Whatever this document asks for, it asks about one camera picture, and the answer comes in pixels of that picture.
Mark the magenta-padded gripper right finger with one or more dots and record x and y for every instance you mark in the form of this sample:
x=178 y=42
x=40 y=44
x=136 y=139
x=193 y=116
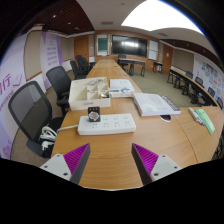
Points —
x=160 y=166

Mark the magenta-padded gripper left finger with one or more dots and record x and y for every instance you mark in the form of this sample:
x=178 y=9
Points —
x=60 y=165

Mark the black charger block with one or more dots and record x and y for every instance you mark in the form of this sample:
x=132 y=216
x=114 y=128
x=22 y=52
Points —
x=94 y=115

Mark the white power strip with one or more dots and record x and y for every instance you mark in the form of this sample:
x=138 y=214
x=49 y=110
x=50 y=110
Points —
x=106 y=125

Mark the white marker pack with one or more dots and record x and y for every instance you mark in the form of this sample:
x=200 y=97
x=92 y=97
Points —
x=195 y=115

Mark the black mesh office chair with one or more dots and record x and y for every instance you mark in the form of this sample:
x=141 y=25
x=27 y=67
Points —
x=58 y=80
x=30 y=110

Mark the white book with dark spine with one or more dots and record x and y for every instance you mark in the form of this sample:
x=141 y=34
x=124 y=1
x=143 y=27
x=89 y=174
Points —
x=151 y=104

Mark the green booklet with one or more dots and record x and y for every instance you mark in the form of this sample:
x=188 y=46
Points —
x=206 y=120

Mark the white open compartment box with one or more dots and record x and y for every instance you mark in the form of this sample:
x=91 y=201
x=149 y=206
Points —
x=87 y=101

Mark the flat white and blue box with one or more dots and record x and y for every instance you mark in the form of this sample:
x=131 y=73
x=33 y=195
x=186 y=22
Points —
x=121 y=94

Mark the long wooden side table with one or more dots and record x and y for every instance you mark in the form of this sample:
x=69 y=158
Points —
x=186 y=81

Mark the white printed paper sheet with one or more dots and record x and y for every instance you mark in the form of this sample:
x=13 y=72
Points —
x=120 y=84

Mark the row of black side chairs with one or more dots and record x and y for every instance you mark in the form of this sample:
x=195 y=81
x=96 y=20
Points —
x=199 y=81

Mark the group of black office chairs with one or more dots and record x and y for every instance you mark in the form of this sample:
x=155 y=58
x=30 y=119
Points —
x=80 y=65

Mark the small wooden side desk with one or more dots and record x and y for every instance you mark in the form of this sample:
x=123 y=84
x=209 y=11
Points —
x=157 y=63

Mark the wooden desk with dark legs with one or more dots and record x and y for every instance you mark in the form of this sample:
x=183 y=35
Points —
x=131 y=61

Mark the whiteboard with green panel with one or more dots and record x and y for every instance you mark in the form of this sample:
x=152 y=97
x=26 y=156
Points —
x=102 y=44

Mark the large bright ceiling light panel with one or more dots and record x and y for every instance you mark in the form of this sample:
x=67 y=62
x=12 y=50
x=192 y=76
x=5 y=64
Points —
x=156 y=16

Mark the wide purple white wall banner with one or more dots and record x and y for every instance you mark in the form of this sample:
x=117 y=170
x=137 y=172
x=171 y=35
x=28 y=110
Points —
x=10 y=76

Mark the colourful wall poster display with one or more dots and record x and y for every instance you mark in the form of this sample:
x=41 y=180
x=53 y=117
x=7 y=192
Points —
x=210 y=73

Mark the narrow purple wall banner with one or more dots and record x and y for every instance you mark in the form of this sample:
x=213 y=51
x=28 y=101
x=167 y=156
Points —
x=50 y=53

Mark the plain white wall board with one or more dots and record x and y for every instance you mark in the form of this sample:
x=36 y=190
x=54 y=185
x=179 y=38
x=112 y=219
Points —
x=153 y=50

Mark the large black wall screen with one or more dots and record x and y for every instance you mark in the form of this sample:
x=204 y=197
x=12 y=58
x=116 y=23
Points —
x=129 y=46

